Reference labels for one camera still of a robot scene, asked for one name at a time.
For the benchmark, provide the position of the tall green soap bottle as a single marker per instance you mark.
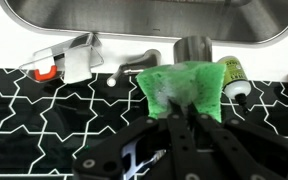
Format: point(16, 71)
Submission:
point(232, 71)

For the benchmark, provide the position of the brushed steel gooseneck faucet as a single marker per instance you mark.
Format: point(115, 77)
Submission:
point(192, 48)

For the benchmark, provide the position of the clear plastic sponge holder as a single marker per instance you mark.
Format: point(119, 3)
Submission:
point(44, 56)

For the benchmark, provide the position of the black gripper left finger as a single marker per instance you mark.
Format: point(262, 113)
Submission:
point(180, 150)

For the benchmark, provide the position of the green sponge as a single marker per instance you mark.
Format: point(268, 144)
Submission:
point(204, 86)

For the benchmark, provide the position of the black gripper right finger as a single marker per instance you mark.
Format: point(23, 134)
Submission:
point(250, 150)

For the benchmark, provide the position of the stainless steel sink basin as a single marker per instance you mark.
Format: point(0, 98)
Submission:
point(150, 16)

